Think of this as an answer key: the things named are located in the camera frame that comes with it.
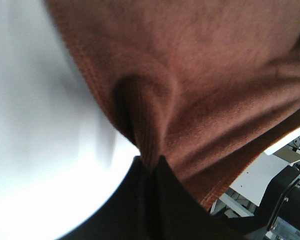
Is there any white metal frame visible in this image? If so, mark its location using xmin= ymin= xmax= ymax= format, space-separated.
xmin=210 ymin=128 xmax=300 ymax=217

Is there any brown towel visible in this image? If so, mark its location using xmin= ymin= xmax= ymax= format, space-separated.
xmin=46 ymin=0 xmax=300 ymax=209

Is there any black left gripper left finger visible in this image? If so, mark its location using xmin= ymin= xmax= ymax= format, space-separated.
xmin=60 ymin=156 xmax=151 ymax=240

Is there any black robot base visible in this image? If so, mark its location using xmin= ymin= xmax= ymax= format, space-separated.
xmin=240 ymin=163 xmax=300 ymax=240

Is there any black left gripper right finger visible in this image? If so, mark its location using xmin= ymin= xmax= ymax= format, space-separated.
xmin=152 ymin=155 xmax=265 ymax=240

